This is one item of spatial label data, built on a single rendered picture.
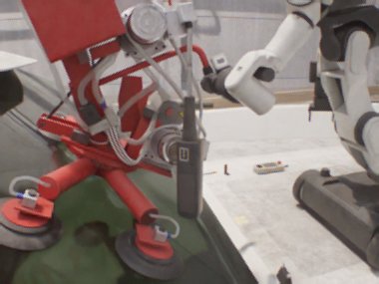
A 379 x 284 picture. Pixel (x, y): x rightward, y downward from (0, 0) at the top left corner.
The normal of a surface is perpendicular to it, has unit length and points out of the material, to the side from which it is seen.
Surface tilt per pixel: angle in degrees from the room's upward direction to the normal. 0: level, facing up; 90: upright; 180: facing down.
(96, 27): 90
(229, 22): 90
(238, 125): 90
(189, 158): 90
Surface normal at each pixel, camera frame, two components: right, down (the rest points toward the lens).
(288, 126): 0.07, 0.33
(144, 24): 0.28, 0.17
